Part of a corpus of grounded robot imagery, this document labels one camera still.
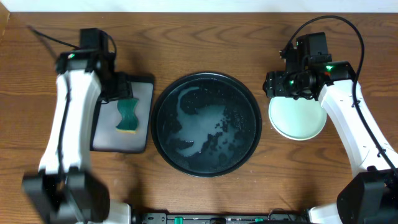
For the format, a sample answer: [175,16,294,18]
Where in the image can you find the grey rectangular tray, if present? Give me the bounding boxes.
[91,73,155,154]

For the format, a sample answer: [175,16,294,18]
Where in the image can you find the pale green plate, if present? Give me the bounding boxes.
[268,97,327,141]

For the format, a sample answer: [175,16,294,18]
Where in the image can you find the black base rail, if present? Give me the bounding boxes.
[136,213,310,224]

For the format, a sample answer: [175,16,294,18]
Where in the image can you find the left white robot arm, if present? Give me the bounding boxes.
[22,28,134,223]

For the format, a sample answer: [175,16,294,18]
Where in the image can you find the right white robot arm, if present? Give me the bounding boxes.
[263,32,397,223]

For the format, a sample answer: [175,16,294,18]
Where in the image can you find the green yellow sponge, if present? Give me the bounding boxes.
[116,98,139,134]

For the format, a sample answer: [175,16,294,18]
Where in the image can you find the round black tray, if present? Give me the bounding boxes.
[150,72,262,177]

